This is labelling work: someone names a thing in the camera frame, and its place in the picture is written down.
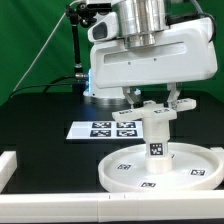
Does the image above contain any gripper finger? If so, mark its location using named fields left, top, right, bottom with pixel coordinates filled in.
left=167, top=83, right=180, bottom=108
left=122, top=87, right=141, bottom=107

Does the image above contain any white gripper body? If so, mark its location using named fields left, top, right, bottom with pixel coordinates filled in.
left=90, top=18, right=217, bottom=88

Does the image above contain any white cross-shaped table base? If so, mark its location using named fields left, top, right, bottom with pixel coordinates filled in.
left=112, top=98, right=196, bottom=122

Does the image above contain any white round table top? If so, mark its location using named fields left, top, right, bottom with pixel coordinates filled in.
left=98, top=142, right=224, bottom=192

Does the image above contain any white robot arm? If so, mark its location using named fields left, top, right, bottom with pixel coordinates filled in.
left=84, top=0, right=217, bottom=105

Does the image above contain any white marker sheet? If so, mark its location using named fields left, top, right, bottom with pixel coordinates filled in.
left=66, top=121, right=143, bottom=140

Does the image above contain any white front fence bar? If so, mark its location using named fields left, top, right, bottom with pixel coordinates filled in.
left=0, top=190, right=224, bottom=223

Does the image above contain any white left fence block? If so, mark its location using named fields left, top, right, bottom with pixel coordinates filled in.
left=0, top=151, right=17, bottom=193

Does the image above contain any black cable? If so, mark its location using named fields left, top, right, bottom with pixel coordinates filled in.
left=9, top=75, right=88, bottom=98

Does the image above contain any black camera stand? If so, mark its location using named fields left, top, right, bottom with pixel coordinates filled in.
left=65, top=2, right=95, bottom=85

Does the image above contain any white cable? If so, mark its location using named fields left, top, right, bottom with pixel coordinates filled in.
left=11, top=0, right=88, bottom=94

